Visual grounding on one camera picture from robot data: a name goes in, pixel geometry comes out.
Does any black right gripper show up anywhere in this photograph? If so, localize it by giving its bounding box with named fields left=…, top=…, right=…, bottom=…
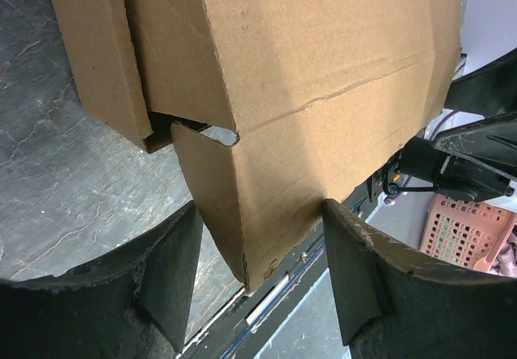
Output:
left=387, top=49, right=517, bottom=204

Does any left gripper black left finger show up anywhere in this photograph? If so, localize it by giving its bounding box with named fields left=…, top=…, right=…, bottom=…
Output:
left=1, top=201, right=203, bottom=358

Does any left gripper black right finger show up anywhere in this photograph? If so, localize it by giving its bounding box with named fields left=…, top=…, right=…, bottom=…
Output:
left=322, top=199, right=516, bottom=358

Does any brown cardboard box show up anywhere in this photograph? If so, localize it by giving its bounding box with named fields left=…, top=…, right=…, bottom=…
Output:
left=52, top=0, right=460, bottom=291

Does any pink plastic basket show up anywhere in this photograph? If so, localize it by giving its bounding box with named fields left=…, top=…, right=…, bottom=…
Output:
left=419, top=194, right=516, bottom=272

